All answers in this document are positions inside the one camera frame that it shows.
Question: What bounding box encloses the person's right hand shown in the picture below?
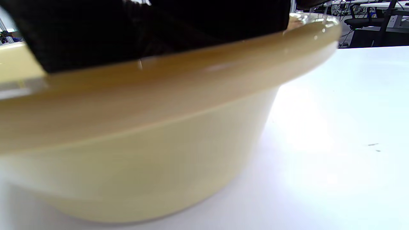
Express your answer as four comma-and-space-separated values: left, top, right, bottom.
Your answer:
0, 0, 291, 73

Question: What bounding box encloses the yellow plastic basin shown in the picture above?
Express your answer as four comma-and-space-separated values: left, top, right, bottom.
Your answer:
0, 13, 342, 223

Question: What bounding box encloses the black swivel chair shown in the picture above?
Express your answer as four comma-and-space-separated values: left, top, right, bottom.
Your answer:
343, 3, 397, 48

